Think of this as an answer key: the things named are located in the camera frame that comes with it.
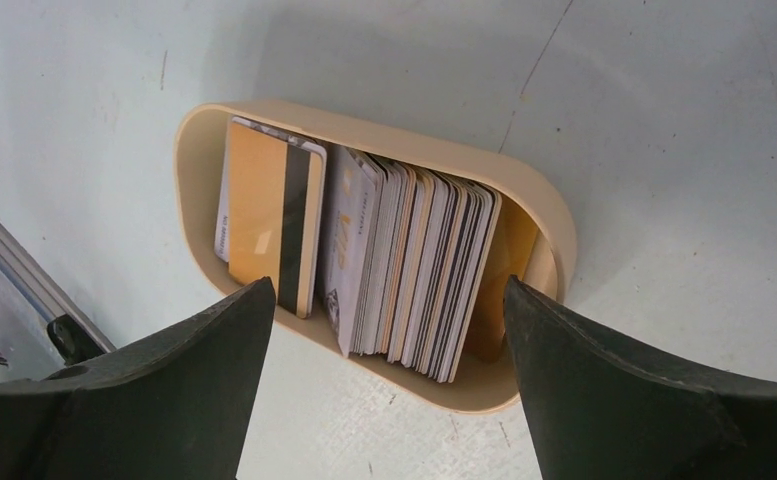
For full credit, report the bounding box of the beige oval card tray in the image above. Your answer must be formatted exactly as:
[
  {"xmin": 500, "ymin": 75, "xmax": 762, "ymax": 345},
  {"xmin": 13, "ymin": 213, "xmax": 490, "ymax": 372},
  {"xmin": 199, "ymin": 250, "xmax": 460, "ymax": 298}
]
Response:
[{"xmin": 173, "ymin": 99, "xmax": 578, "ymax": 414}]

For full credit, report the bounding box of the gold card magnetic stripe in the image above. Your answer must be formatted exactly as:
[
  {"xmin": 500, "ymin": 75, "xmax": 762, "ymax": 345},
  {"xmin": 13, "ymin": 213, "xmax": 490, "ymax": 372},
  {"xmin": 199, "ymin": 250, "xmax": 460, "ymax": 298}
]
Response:
[{"xmin": 215, "ymin": 116, "xmax": 328, "ymax": 318}]

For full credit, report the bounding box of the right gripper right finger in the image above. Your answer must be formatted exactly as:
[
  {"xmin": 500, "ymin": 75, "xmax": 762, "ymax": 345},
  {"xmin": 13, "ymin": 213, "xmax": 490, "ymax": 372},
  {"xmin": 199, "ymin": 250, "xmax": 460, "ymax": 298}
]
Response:
[{"xmin": 504, "ymin": 278, "xmax": 777, "ymax": 479}]

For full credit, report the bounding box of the stack of cards in tray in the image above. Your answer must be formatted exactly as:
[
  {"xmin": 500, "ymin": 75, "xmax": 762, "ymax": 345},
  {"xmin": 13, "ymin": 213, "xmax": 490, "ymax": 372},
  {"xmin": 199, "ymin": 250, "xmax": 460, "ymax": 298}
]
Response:
[{"xmin": 318, "ymin": 145, "xmax": 538, "ymax": 383}]

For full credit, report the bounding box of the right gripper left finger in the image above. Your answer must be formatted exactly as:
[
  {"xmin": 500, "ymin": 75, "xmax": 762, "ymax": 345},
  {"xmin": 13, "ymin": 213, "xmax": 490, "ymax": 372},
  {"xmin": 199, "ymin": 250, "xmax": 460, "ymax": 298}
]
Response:
[{"xmin": 0, "ymin": 278, "xmax": 276, "ymax": 479}]

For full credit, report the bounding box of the aluminium frame front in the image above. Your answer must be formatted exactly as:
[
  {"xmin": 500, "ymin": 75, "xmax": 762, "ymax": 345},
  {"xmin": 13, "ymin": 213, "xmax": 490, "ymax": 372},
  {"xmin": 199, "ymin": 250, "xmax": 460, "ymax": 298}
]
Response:
[{"xmin": 0, "ymin": 222, "xmax": 115, "ymax": 383}]

